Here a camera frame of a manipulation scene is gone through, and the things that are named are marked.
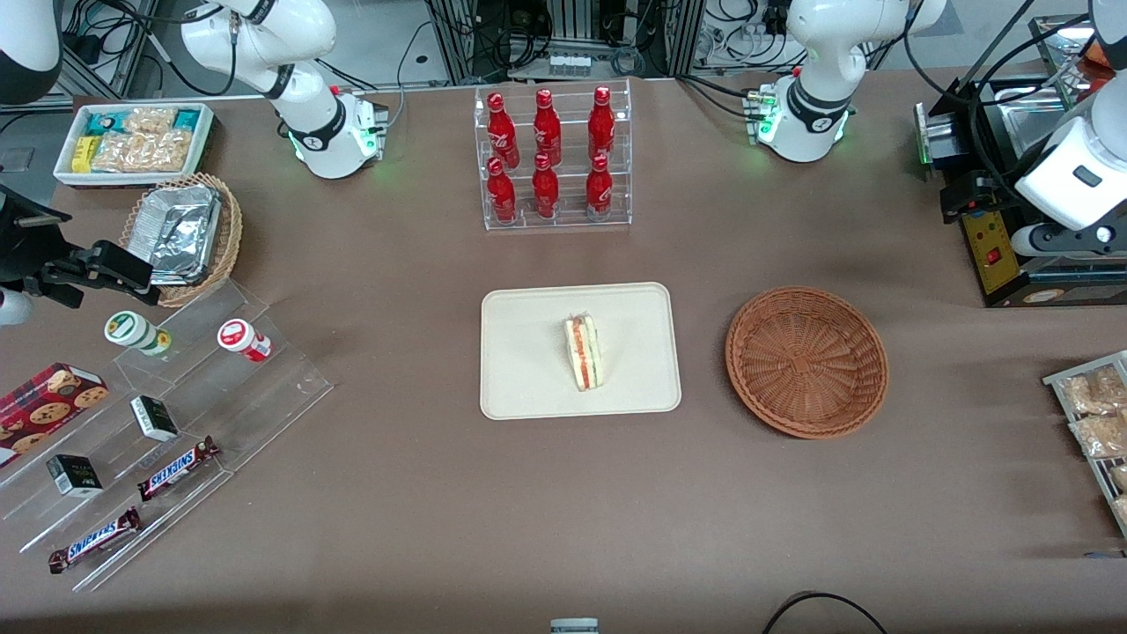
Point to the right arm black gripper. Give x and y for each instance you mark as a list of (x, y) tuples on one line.
[(26, 251)]

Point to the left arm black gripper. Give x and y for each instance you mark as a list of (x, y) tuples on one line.
[(988, 190)]

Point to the triangular sandwich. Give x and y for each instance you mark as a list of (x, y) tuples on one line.
[(583, 357)]

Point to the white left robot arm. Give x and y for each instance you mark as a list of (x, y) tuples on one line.
[(819, 53)]

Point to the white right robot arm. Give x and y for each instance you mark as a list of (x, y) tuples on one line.
[(290, 53)]

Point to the silver foil tray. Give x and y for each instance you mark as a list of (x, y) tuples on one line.
[(180, 233)]

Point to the oval wicker basket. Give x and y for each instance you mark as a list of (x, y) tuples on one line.
[(227, 238)]

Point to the tray of packaged pastries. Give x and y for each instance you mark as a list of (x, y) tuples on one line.
[(1057, 380)]

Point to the round brown wicker basket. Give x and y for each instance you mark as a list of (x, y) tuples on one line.
[(806, 361)]

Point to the cream rectangular tray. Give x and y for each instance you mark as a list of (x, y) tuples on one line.
[(528, 352)]

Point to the grey box with green light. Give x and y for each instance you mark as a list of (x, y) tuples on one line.
[(935, 136)]

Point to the green lid white cup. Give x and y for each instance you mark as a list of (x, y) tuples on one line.
[(130, 329)]

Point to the black appliance with yellow panel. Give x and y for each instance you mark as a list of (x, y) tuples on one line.
[(990, 255)]

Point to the steel pan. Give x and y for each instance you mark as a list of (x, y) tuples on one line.
[(1026, 114)]

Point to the yellow snack pack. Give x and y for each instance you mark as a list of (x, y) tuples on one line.
[(84, 154)]

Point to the red cookie box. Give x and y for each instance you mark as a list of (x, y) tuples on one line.
[(44, 405)]

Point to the large clear cracker bag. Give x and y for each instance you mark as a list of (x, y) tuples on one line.
[(141, 151)]

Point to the small black box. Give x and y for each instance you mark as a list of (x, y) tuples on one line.
[(154, 418), (75, 475)]

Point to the teal snack pack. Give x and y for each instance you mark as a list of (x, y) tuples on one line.
[(187, 119), (104, 123)]

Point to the red lid white cup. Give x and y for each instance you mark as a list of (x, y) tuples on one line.
[(239, 338)]

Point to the small clear cracker bag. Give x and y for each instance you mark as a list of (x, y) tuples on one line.
[(150, 120)]

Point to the white rectangular snack bin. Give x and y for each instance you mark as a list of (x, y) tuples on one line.
[(204, 150)]

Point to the clear acrylic stepped stand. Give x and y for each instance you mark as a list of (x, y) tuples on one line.
[(255, 396)]

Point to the brown Snickers bar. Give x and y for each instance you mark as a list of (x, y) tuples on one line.
[(176, 469), (92, 541)]

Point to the clear bag of snacks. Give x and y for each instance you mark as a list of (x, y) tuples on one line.
[(1092, 392), (1101, 436)]

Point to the red cola bottle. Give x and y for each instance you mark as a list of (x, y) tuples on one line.
[(601, 123), (547, 128), (502, 194), (545, 189), (500, 128), (600, 189)]

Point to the clear acrylic bottle rack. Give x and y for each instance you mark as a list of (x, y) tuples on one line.
[(568, 220)]

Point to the small grey block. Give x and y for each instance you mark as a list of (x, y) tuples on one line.
[(574, 626)]

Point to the aluminium frame rack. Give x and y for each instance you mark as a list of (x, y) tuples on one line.
[(458, 44)]

